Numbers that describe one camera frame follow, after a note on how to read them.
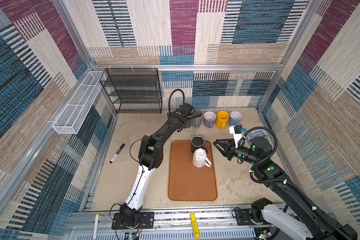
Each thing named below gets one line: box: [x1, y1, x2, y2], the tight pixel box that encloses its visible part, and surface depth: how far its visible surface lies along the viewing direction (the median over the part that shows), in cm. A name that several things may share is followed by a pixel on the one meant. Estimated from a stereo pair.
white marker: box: [92, 213, 100, 240], surface depth 73 cm
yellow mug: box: [216, 110, 230, 130], surface depth 107 cm
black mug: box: [191, 135, 208, 155], surface depth 91 cm
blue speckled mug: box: [229, 110, 243, 126], surface depth 107 cm
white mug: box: [192, 148, 212, 168], surface depth 87 cm
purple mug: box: [203, 111, 217, 129], surface depth 108 cm
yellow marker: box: [190, 213, 201, 239], surface depth 71 cm
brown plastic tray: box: [168, 140, 218, 201], surface depth 89 cm
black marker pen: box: [109, 143, 126, 164], surface depth 98 cm
